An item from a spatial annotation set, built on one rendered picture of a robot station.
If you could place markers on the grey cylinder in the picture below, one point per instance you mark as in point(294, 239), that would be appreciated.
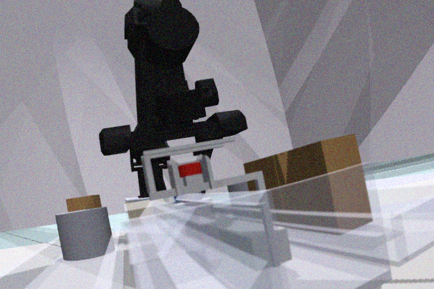
point(238, 187)
point(84, 234)

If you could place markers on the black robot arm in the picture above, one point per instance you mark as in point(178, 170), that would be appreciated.
point(161, 34)

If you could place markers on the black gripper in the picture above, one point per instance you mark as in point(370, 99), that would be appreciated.
point(120, 139)

